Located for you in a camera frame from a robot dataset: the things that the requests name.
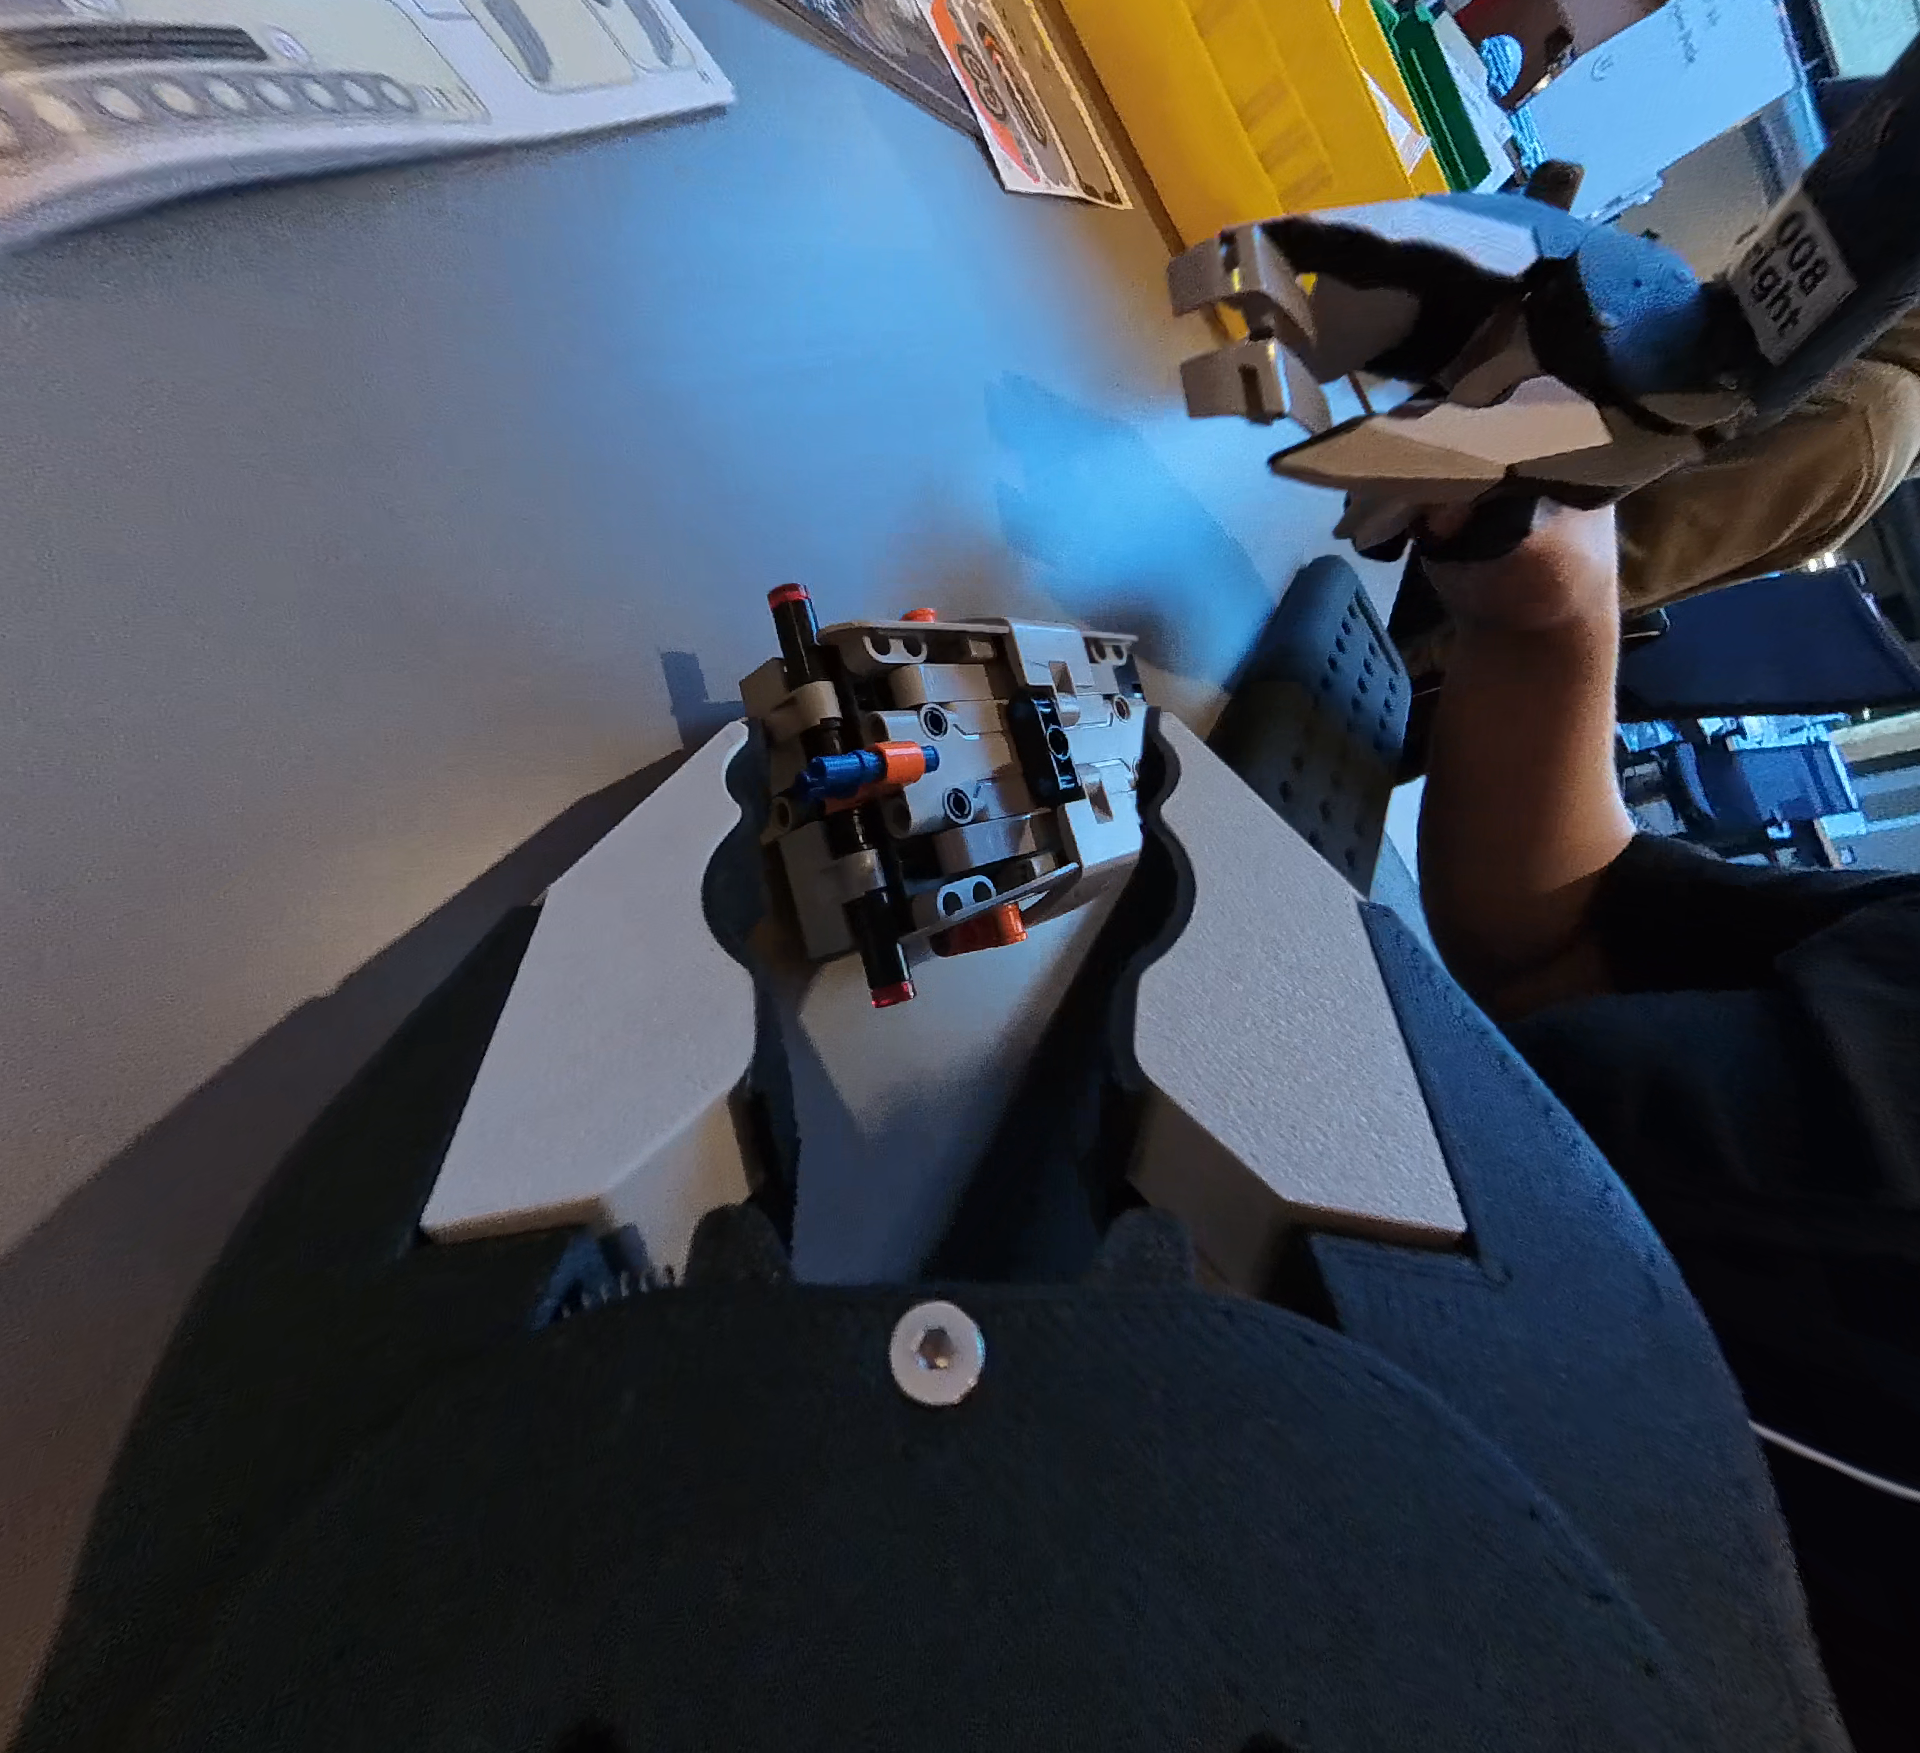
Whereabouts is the thin white cable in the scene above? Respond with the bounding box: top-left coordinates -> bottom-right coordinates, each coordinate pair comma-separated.
1747,1421 -> 1920,1501

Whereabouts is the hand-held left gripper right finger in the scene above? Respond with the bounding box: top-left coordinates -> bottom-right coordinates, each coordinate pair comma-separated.
1086,707 -> 1471,1287

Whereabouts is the person's dark clothing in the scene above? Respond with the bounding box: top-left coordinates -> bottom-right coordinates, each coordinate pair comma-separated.
1507,829 -> 1920,1753

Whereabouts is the open instruction booklet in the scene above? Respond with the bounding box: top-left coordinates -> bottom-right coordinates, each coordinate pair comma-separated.
0,0 -> 736,254

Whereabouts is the person's right forearm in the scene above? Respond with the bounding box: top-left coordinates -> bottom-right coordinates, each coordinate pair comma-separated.
1418,583 -> 1643,1021

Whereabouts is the grey curved block piece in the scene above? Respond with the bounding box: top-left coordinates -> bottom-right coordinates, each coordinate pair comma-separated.
1167,226 -> 1336,436

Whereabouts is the person's right hand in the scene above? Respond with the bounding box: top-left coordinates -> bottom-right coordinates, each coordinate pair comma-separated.
1418,496 -> 1626,645

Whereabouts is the colourful sticker sheet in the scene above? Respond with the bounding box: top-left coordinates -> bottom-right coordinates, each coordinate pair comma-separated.
839,0 -> 1133,210

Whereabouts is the green plastic bin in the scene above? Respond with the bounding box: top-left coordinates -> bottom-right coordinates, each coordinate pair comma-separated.
1357,0 -> 1516,196

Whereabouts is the yellow plastic bin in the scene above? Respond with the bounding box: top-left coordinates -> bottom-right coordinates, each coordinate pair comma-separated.
989,0 -> 1447,332

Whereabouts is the grey toy robot assembly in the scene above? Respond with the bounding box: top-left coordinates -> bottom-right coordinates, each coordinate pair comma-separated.
738,583 -> 1149,1008

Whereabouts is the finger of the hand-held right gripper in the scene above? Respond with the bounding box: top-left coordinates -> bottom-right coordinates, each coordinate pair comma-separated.
1267,334 -> 1626,495
1225,189 -> 1595,385

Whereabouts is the wooden cutout stand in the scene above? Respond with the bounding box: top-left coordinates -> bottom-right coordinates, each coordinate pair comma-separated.
1445,0 -> 1800,226

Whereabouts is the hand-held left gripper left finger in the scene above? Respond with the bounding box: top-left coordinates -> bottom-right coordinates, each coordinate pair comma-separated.
419,718 -> 796,1284

